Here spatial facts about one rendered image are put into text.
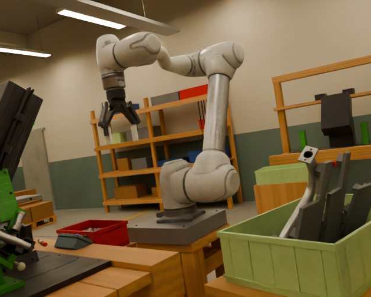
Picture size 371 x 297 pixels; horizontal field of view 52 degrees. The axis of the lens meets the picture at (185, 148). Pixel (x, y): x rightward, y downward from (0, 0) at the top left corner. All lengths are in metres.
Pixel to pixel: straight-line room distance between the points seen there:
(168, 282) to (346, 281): 0.55
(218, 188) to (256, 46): 5.48
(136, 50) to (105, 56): 0.16
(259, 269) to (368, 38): 5.53
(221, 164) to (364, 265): 0.70
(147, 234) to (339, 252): 0.91
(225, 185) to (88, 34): 7.98
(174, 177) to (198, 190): 0.15
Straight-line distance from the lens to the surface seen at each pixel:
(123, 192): 7.99
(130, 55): 1.41
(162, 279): 1.30
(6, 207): 1.65
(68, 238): 1.70
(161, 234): 1.66
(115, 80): 1.49
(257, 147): 6.85
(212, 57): 1.82
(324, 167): 1.16
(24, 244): 1.60
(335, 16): 6.62
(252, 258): 1.22
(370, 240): 1.23
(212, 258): 1.77
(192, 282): 1.68
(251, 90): 6.86
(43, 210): 8.30
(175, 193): 1.69
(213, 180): 1.56
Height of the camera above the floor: 1.27
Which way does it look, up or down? 1 degrees down
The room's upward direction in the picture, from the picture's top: 9 degrees counter-clockwise
